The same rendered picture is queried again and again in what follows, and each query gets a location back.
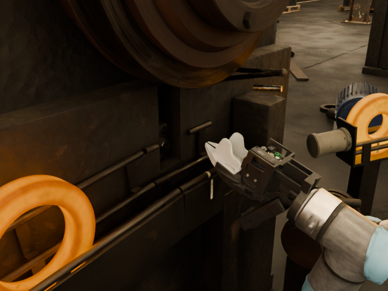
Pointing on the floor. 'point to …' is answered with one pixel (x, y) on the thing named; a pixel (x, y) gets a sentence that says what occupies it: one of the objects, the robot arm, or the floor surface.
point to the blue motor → (349, 93)
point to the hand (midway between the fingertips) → (210, 150)
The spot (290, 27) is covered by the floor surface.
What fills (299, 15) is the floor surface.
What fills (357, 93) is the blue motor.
